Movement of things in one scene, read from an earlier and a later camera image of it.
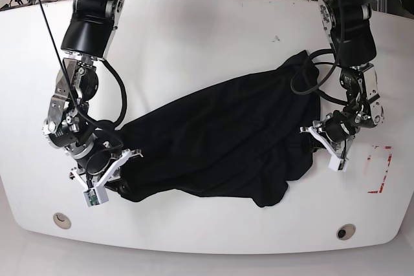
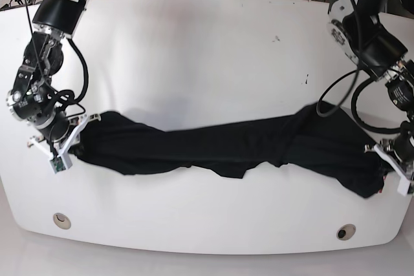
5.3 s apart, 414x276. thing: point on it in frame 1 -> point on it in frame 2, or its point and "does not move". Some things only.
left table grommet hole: (61, 220) does not move
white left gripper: (125, 155) -> (85, 118)
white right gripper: (327, 146) -> (404, 183)
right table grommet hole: (345, 231) does not move
